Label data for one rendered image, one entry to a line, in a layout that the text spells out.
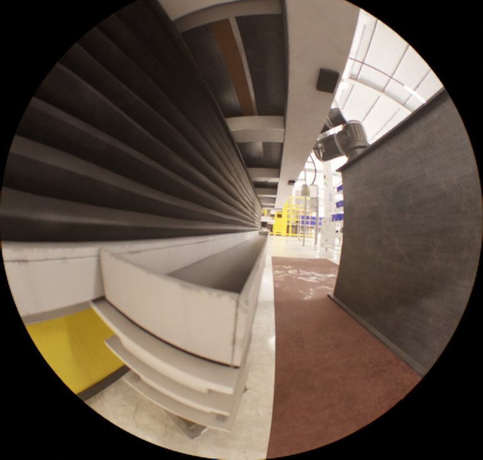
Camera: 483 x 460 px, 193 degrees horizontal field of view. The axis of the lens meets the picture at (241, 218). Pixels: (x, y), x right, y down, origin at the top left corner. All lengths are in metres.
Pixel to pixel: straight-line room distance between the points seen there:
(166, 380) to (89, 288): 0.10
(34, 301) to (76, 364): 0.29
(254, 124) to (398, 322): 0.93
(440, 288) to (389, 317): 0.27
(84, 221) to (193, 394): 0.17
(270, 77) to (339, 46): 0.21
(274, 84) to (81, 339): 0.74
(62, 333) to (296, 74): 0.67
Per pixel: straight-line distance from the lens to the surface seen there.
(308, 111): 0.44
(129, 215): 0.19
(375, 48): 11.49
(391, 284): 0.75
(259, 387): 0.51
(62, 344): 0.39
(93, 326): 0.39
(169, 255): 0.22
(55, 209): 0.15
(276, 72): 0.43
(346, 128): 1.19
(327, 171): 5.13
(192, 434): 0.41
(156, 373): 0.17
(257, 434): 0.46
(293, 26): 0.32
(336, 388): 0.56
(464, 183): 0.64
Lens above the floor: 0.45
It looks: 3 degrees up
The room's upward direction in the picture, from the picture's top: 4 degrees clockwise
